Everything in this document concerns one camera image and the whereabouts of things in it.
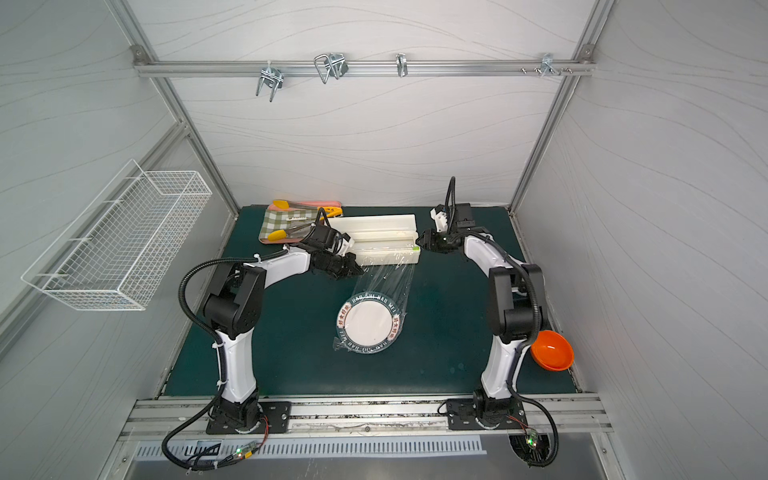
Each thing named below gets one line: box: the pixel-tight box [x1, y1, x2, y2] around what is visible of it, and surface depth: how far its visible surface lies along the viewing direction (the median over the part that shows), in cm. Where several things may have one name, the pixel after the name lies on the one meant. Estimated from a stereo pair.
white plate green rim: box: [336, 292, 401, 354], surface depth 90 cm
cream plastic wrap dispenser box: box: [327, 214, 421, 266], surface depth 101 cm
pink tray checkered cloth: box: [259, 201, 342, 243], surface depth 118 cm
